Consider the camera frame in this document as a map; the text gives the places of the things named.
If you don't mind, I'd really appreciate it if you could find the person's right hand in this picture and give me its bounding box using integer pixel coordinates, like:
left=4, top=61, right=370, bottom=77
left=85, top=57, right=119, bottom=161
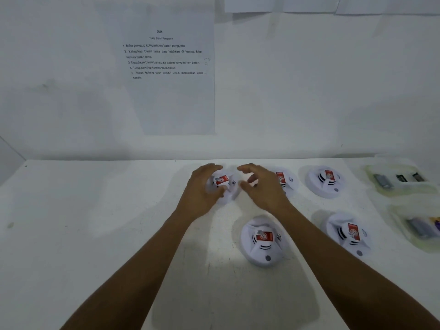
left=237, top=163, right=295, bottom=217

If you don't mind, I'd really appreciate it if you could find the person's left hand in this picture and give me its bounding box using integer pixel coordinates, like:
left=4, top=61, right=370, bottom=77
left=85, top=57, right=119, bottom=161
left=175, top=163, right=226, bottom=222

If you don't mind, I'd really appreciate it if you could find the person's right forearm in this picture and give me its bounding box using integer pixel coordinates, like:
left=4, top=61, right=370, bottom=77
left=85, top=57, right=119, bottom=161
left=275, top=204, right=440, bottom=330

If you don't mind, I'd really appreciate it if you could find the person's left forearm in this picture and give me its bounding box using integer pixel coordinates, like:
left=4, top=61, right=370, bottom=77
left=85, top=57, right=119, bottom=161
left=60, top=209, right=193, bottom=330

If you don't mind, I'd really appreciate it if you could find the white smoke detector red label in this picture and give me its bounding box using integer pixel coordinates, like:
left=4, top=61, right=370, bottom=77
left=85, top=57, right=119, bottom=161
left=273, top=166, right=299, bottom=198
left=206, top=170, right=241, bottom=205
left=324, top=212, right=373, bottom=260
left=306, top=165, right=346, bottom=199
left=240, top=216, right=286, bottom=268

